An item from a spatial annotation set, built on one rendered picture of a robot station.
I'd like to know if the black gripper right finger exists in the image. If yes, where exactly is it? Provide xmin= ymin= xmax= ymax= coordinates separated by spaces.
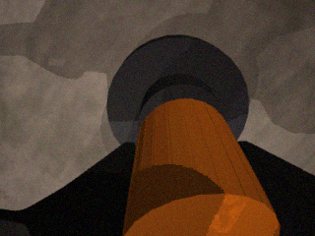
xmin=237 ymin=141 xmax=315 ymax=236

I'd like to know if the orange knob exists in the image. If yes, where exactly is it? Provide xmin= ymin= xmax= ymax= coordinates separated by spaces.
xmin=122 ymin=98 xmax=280 ymax=236

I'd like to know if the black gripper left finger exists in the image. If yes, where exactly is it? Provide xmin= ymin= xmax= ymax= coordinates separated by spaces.
xmin=0 ymin=143 xmax=135 ymax=236

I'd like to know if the dark grey round pedestal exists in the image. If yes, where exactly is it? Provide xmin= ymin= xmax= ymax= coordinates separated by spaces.
xmin=106 ymin=35 xmax=249 ymax=149

